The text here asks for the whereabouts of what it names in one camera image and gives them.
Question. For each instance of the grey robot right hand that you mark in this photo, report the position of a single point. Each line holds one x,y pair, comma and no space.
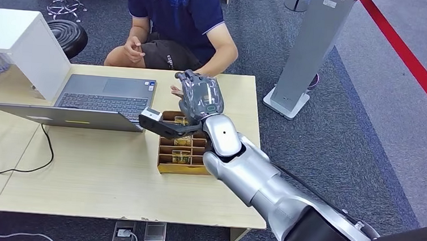
202,96

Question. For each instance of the person's left hand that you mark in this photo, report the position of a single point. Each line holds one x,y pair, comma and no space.
176,91

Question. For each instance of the person's right hand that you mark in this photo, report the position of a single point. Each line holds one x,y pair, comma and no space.
133,50

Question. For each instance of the cardboard card holder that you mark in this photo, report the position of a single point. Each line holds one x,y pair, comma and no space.
165,167

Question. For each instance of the person's left forearm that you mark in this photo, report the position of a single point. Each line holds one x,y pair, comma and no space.
219,62

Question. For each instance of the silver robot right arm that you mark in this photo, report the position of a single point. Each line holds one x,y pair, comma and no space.
262,179

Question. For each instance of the person's right forearm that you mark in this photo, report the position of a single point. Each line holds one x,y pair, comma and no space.
139,28

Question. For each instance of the yellow printed card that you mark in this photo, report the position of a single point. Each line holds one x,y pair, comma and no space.
182,140
181,157
181,121

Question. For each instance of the person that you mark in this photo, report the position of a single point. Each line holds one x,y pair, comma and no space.
175,15

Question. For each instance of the grey laptop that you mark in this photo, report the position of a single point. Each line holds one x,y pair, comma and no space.
106,89

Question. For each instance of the black round stool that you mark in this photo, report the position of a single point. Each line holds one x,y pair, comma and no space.
69,36

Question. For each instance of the white cabinet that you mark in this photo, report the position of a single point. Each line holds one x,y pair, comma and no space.
34,54

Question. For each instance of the dark round disc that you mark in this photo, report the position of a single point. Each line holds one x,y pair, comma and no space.
315,81

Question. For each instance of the grey kiosk stand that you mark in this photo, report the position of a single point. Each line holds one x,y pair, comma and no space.
308,55

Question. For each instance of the dark round pole base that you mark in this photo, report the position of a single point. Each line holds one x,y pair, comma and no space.
296,7

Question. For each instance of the metal floor plate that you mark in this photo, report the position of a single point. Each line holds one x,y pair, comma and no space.
155,232

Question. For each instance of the grey floor socket box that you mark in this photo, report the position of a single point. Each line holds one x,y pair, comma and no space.
117,225

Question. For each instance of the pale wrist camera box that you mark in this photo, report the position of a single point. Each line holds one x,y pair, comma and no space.
151,114

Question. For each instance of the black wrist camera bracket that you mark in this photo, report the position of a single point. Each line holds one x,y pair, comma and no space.
167,128

